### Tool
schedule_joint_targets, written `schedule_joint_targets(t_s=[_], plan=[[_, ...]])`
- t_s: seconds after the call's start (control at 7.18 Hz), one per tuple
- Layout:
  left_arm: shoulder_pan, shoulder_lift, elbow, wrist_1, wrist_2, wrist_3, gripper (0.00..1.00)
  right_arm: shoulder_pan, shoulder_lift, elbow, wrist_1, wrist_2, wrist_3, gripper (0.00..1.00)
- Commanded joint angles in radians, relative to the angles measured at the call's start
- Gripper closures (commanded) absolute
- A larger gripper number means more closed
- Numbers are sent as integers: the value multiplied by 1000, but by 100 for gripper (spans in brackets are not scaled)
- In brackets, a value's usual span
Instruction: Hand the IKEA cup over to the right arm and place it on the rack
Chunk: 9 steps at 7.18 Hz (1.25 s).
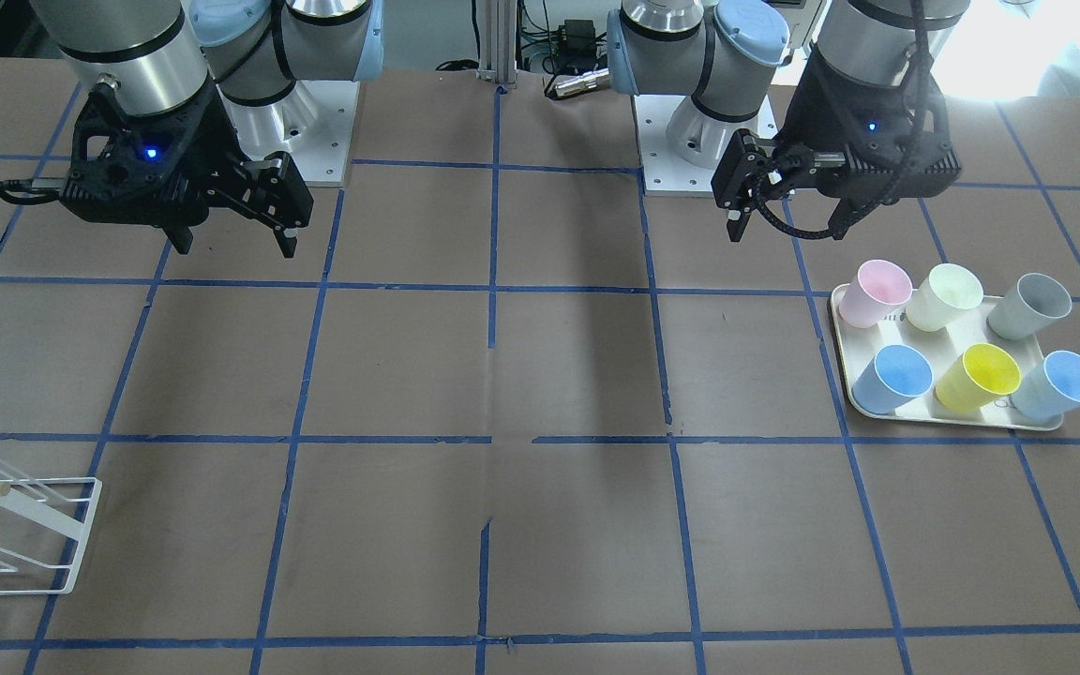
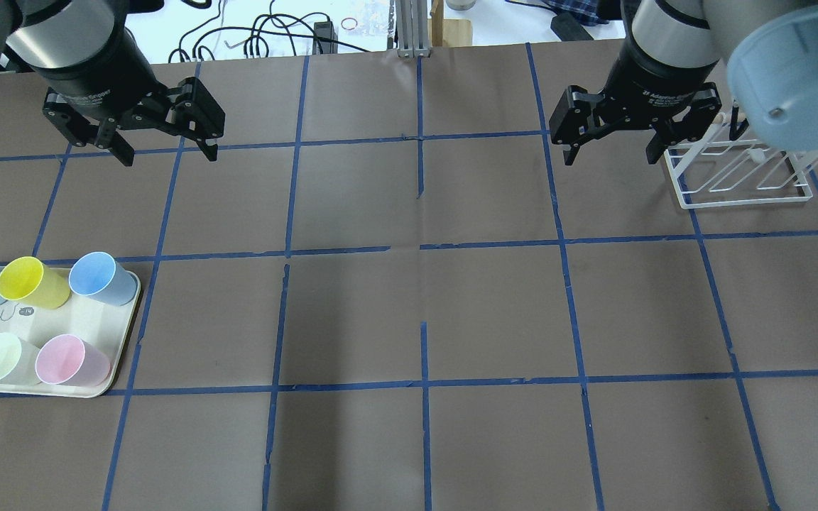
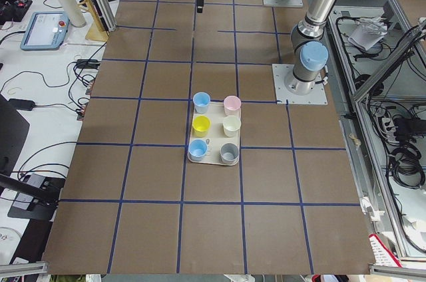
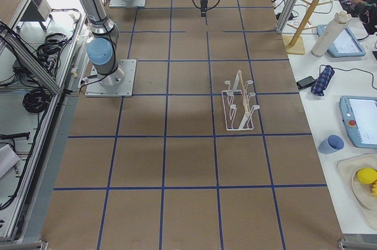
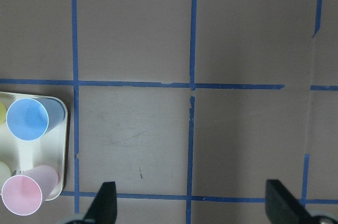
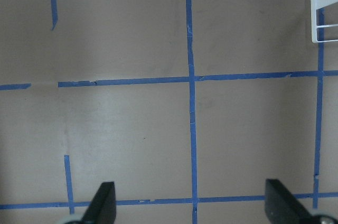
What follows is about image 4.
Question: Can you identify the white wire cup rack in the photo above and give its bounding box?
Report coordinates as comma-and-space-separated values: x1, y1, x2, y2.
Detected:
221, 70, 260, 131

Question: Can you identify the blue teach pendant far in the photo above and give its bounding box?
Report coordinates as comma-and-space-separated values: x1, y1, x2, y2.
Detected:
327, 28, 366, 58

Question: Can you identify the black phone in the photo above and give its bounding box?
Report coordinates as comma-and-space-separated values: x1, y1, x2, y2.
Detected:
296, 76, 316, 90

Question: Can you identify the blue teach pendant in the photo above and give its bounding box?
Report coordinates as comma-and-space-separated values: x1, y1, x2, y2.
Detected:
327, 28, 366, 58
339, 96, 376, 149

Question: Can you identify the blue teach pendant near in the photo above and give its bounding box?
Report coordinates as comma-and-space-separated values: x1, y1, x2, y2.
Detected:
339, 96, 376, 149

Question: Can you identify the beige tray with fruit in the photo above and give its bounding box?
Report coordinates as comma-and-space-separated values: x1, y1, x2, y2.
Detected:
337, 154, 376, 230

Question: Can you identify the blue checkered folded umbrella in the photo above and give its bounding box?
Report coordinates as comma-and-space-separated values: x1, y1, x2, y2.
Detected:
311, 65, 335, 97

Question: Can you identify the grey control box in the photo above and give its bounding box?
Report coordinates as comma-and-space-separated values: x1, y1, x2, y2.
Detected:
21, 0, 52, 30

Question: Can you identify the wooden mug tree stand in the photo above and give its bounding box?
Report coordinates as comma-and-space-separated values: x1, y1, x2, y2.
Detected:
282, 0, 332, 55

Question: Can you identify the blue cup on desk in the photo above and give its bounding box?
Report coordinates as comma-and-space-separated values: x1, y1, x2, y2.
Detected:
318, 134, 344, 154

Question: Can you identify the yellow lemon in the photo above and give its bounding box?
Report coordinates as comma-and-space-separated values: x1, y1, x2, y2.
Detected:
356, 167, 377, 185

